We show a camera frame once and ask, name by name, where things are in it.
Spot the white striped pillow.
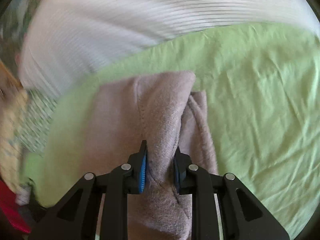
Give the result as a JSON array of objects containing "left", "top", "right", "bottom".
[{"left": 18, "top": 0, "right": 319, "bottom": 97}]

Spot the green white patterned pillow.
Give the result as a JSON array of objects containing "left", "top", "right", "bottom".
[{"left": 14, "top": 89, "right": 57, "bottom": 153}]

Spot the light green bed sheet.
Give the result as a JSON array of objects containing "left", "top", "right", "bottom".
[{"left": 23, "top": 23, "right": 319, "bottom": 238}]

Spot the red cloth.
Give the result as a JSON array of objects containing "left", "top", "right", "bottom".
[{"left": 0, "top": 180, "right": 31, "bottom": 235}]

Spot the mauve fleece sweater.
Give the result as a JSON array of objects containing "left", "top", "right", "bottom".
[{"left": 81, "top": 71, "right": 218, "bottom": 239}]

